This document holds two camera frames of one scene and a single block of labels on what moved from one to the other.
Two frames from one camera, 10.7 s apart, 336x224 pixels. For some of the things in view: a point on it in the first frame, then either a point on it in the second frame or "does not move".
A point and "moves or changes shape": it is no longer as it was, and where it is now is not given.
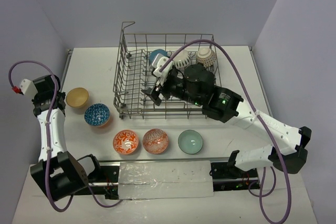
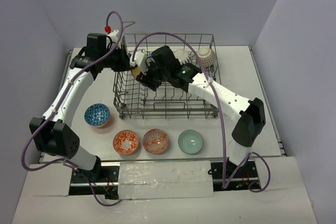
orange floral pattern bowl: x=125 y=141 does not move
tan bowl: x=77 y=97 moves or changes shape
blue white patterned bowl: x=97 y=115 does not move
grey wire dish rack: x=165 y=75 does not move
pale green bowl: x=190 y=141 does not move
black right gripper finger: x=153 y=94 → x=148 y=81
